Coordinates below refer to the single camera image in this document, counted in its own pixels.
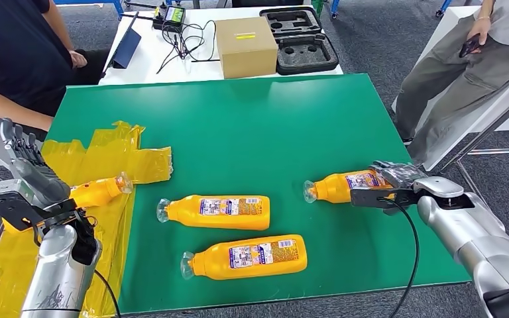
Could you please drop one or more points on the person's right hand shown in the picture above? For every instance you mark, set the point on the person's right hand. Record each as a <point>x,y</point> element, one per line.
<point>480,30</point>

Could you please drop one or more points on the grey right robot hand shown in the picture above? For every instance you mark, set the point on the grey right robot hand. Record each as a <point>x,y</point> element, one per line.
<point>401,175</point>

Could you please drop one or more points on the person's left hand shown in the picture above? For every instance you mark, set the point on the person's left hand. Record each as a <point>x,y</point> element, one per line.
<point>79,59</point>

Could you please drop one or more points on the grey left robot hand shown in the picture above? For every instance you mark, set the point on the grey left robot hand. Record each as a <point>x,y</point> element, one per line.
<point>39,180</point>

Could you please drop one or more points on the black phone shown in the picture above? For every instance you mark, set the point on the black phone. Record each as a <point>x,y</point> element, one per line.
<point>468,47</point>

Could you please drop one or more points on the orange plastic bottle clear cap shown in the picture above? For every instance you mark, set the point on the orange plastic bottle clear cap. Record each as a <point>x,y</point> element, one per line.
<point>333,186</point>
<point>98,191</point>
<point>219,219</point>
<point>210,263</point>

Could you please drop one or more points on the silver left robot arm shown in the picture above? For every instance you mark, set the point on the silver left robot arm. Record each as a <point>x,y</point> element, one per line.
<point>57,272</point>

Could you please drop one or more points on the person's right forearm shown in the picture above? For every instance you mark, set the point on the person's right forearm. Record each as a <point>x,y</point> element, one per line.
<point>8,107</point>
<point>486,9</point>

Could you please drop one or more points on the person's left forearm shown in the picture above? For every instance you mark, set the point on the person's left forearm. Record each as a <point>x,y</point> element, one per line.
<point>61,26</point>

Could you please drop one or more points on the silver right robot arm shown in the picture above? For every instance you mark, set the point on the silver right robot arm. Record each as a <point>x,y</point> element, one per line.
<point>469,232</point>

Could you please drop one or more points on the dark blue tablet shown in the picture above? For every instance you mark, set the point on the dark blue tablet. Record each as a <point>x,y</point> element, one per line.
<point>127,46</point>

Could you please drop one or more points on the person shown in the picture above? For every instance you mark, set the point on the person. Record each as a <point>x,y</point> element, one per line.
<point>456,83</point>
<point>13,52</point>

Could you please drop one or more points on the white table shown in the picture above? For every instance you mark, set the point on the white table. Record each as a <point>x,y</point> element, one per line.
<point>149,57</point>

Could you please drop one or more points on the yellow plastic sheet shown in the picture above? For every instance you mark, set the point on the yellow plastic sheet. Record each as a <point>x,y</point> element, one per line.
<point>105,153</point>

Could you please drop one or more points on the black controller with green screen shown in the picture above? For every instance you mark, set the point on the black controller with green screen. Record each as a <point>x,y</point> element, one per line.
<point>173,15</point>

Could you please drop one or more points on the black foam case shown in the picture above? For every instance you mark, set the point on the black foam case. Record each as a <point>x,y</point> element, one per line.
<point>305,57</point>

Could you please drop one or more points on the green bin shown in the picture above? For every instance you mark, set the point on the green bin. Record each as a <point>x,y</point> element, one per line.
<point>317,5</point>

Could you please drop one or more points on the brown cardboard box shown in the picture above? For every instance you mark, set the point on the brown cardboard box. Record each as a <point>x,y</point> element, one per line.
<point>245,48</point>

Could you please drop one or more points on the black object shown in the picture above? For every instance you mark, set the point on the black object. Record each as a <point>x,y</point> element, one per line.
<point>263,3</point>

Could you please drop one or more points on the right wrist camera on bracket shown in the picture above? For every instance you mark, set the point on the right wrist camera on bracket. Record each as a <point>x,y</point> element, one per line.
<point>368,197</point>

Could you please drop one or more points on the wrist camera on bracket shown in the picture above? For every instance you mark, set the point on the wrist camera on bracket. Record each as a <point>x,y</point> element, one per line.
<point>368,197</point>
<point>8,206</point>

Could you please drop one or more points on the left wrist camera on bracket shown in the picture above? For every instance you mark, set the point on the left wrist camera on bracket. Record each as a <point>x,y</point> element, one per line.
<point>8,206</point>

